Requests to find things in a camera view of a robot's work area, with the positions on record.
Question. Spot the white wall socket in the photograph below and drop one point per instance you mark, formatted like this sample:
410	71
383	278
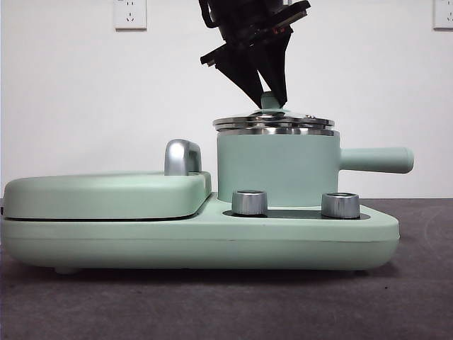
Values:
130	16
444	16

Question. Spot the silver control knob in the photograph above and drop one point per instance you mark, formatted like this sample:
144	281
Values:
340	206
249	203

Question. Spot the glass pot lid green knob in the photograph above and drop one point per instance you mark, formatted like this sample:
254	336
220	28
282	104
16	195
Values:
276	122

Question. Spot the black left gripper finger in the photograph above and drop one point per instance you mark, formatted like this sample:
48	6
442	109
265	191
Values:
242	71
277	63

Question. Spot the green grill lid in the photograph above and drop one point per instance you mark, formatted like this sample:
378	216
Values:
106	196

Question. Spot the green breakfast machine base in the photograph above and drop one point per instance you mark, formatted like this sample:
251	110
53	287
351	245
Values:
212	244

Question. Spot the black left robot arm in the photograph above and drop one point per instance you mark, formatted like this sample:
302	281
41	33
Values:
240	8

